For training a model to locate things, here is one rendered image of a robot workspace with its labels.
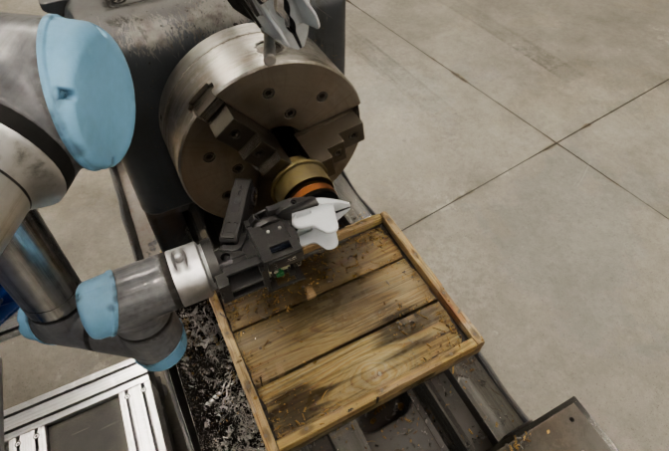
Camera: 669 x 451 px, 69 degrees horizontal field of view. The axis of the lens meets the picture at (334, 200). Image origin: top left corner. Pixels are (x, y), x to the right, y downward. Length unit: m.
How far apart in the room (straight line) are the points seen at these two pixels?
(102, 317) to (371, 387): 0.39
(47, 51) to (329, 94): 0.46
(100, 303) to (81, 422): 1.01
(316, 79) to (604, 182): 1.98
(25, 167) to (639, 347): 1.95
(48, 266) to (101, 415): 0.97
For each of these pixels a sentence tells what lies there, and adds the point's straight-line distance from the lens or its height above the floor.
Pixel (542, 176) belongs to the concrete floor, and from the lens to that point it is 2.46.
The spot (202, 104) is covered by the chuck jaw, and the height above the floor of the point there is 1.20.
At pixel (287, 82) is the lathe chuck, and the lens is 0.72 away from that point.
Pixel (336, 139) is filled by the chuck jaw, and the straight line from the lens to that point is 0.76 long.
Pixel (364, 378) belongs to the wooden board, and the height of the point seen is 0.89.
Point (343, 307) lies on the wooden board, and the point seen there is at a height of 0.89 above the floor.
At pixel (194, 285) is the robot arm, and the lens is 0.63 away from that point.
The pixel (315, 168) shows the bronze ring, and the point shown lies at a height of 1.12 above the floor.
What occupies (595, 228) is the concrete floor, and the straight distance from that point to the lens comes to 2.34.
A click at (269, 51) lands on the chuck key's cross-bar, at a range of 0.49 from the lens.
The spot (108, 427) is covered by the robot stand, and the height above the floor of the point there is 0.21.
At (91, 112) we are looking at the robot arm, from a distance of 0.41.
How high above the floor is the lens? 1.61
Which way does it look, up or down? 48 degrees down
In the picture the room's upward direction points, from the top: straight up
